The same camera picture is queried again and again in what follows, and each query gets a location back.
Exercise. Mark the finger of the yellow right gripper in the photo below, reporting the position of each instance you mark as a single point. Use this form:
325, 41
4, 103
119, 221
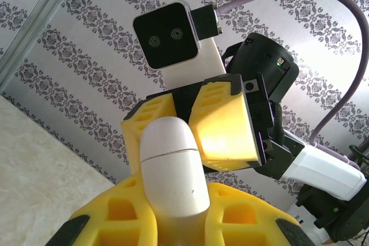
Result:
225, 125
132, 130

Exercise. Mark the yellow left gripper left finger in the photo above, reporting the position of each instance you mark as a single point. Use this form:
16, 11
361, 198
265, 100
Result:
92, 198

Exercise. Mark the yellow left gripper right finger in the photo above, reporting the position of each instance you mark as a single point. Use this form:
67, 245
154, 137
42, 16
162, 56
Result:
262, 208

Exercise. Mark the earbuds charging case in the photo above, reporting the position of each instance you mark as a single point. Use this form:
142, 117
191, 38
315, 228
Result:
173, 177

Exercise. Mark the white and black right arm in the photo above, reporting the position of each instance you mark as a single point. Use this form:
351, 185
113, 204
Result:
323, 171

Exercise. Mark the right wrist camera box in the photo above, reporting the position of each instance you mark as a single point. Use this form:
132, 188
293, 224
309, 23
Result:
164, 35

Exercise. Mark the aluminium frame post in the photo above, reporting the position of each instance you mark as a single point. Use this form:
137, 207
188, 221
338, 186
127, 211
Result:
37, 18

